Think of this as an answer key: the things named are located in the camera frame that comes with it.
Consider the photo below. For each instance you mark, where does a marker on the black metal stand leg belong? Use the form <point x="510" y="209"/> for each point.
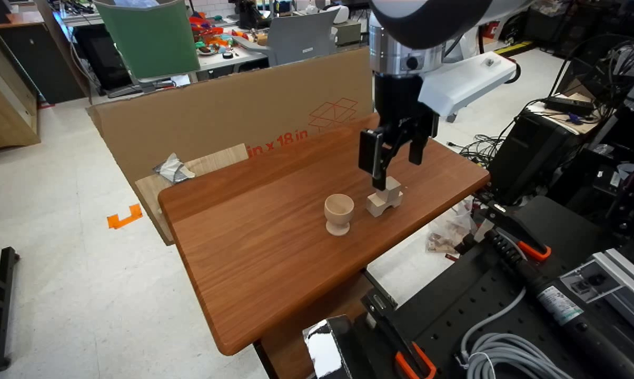
<point x="1" y="309"/>

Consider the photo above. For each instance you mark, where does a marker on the beige wooden cabinet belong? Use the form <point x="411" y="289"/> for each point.
<point x="2" y="106"/>

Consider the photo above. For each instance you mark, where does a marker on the grey plastic rolling chair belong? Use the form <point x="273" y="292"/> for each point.
<point x="302" y="38"/>

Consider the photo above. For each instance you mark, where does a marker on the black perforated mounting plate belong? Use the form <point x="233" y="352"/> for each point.
<point x="485" y="302"/>

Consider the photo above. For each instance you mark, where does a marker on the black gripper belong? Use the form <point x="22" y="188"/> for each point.
<point x="401" y="106"/>

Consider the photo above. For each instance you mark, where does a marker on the aluminium extrusion rail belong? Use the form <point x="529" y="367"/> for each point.
<point x="628" y="280"/>

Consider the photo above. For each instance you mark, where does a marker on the black cabinet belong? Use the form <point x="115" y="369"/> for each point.
<point x="42" y="55"/>

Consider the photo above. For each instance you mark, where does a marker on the crumpled white paper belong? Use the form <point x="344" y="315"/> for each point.
<point x="172" y="169"/>

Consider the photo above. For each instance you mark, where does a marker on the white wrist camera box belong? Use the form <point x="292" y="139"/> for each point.
<point x="470" y="82"/>

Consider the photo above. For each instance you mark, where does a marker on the green chair back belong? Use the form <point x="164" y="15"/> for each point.
<point x="151" y="38"/>

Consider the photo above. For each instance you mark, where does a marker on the black cylindrical tool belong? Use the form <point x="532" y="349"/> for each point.
<point x="575" y="316"/>

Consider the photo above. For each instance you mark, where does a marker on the wooden goblet cup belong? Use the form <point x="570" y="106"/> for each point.
<point x="337" y="209"/>

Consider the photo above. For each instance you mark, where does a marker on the orange floor tape mark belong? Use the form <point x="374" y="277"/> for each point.
<point x="123" y="217"/>

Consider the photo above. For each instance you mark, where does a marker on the large brown cardboard box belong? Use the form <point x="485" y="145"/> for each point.
<point x="246" y="113"/>

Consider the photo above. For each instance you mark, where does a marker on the small wooden cube block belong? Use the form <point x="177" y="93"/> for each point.
<point x="392" y="187"/>

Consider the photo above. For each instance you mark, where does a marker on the black computer box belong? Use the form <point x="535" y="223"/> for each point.
<point x="533" y="150"/>

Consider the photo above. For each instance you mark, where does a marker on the wooden arch block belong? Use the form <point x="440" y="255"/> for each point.
<point x="384" y="203"/>

